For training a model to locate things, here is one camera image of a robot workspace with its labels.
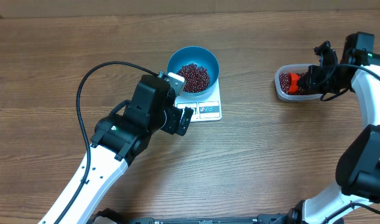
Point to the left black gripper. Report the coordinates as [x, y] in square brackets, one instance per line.
[175, 114]

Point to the red beans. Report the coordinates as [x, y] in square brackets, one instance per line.
[197, 78]

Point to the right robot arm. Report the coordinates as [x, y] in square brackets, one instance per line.
[357, 175]

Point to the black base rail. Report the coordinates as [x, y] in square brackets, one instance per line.
[108, 216]

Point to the clear plastic bean container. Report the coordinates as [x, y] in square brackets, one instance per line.
[296, 68]

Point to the red measuring scoop blue handle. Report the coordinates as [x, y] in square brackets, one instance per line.
[294, 78]

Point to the white digital kitchen scale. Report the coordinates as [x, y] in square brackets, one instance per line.
[206, 106]

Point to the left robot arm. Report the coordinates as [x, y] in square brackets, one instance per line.
[118, 139]

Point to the blue metal bowl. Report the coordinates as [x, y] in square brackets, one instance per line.
[198, 55]

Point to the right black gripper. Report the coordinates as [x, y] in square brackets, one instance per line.
[310, 86]

